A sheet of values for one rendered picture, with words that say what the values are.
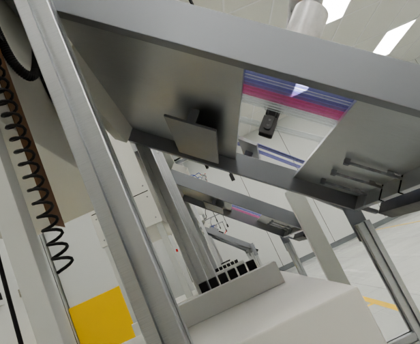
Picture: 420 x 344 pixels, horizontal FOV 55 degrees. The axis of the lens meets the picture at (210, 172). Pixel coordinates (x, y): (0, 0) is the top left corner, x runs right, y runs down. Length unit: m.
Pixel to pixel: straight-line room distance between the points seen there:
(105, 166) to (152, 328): 0.18
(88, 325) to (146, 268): 3.61
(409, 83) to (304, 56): 0.14
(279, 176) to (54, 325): 0.82
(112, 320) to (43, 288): 3.46
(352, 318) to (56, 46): 0.48
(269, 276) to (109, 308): 3.23
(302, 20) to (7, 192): 0.72
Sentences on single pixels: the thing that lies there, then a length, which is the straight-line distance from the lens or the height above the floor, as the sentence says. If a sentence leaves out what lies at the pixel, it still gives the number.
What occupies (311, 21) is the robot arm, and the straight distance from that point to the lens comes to 1.00.
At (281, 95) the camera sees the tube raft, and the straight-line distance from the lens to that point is 0.72.
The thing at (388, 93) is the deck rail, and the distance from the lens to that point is 0.56.
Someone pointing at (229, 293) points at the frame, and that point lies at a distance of 0.82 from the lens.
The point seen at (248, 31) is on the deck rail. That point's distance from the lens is 0.56.
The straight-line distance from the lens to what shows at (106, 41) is 0.75.
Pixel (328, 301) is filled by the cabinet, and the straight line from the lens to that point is 0.50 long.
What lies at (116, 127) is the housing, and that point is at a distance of 1.13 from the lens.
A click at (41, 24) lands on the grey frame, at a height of 1.07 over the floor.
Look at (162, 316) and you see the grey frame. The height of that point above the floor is 0.68.
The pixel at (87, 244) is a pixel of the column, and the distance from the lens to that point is 4.04.
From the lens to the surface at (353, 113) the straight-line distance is 0.70.
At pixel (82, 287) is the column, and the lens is 4.06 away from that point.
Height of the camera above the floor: 0.71
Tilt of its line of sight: 12 degrees up
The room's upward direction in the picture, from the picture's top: 25 degrees counter-clockwise
